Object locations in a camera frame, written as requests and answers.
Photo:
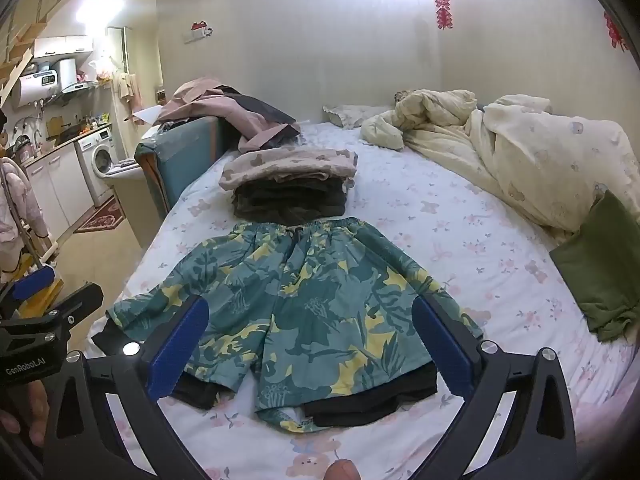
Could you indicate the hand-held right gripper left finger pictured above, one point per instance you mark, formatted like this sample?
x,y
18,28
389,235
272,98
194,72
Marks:
x,y
180,340

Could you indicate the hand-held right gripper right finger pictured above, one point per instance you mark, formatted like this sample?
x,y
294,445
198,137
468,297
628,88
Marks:
x,y
445,345

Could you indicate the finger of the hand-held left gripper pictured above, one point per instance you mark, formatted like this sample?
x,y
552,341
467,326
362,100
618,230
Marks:
x,y
32,280
75,305

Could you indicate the dark folded pants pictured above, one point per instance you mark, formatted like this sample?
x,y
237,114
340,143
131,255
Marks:
x,y
290,202

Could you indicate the beige bear print folded pants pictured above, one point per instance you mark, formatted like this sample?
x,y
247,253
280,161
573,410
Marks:
x,y
290,165

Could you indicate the person's right hand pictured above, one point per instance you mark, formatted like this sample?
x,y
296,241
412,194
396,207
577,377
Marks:
x,y
342,471

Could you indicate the yellow stool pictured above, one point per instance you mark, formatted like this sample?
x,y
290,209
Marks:
x,y
42,301

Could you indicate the pink padded jacket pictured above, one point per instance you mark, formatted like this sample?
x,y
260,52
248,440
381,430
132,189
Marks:
x,y
15,200

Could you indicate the red patterned rug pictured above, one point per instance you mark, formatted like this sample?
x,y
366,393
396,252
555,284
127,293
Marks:
x,y
102,217

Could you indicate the white lower kitchen cabinet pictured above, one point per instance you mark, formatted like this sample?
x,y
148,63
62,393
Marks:
x,y
50,185

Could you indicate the white kitchen cabinet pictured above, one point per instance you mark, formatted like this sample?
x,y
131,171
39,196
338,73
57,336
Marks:
x,y
50,185
62,46

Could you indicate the floral bed sheet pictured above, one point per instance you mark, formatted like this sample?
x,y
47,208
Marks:
x,y
450,240

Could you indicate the white side table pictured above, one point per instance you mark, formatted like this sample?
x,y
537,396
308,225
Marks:
x,y
130,200

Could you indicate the white washing machine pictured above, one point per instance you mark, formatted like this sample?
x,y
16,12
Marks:
x,y
97,157

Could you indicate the olive green cloth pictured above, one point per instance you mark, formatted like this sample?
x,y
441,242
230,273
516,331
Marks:
x,y
600,260

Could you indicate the teal headboard cushion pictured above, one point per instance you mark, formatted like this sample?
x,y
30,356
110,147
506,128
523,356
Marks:
x,y
185,160

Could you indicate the white water heater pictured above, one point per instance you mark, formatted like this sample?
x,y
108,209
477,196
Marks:
x,y
35,87

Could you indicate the white paper sheet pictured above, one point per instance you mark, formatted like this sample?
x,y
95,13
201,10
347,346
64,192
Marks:
x,y
147,114

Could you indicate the white range hood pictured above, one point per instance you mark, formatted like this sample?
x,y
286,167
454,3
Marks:
x,y
75,82

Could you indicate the cream quilt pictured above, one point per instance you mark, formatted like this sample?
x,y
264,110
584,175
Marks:
x,y
525,155

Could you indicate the hanging pink towel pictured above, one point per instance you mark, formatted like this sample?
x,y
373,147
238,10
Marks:
x,y
127,87

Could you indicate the hanging plastic bag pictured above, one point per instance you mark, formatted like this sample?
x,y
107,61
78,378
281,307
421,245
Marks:
x,y
102,67

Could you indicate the white upper kitchen cabinet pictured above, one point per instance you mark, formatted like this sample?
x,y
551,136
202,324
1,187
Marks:
x,y
62,46

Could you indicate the pink coat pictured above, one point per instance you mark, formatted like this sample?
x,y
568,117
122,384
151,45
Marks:
x,y
220,105

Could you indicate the wooden staircase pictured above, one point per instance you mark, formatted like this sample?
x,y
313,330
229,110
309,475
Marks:
x,y
20,35

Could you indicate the dark grey garment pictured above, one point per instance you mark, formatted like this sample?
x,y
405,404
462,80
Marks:
x,y
260,107

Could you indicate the white frilled pillow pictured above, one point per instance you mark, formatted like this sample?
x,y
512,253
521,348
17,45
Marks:
x,y
350,112

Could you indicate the brown patterned cloth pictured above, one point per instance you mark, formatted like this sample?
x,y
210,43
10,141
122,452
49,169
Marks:
x,y
402,96

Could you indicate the kitchen ceiling light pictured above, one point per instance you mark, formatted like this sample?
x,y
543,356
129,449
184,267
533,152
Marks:
x,y
100,7

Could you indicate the red firecracker decoration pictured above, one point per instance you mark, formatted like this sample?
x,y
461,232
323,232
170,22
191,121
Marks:
x,y
614,32
442,0

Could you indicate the white wall box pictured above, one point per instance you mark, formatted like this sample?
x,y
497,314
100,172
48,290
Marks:
x,y
200,30

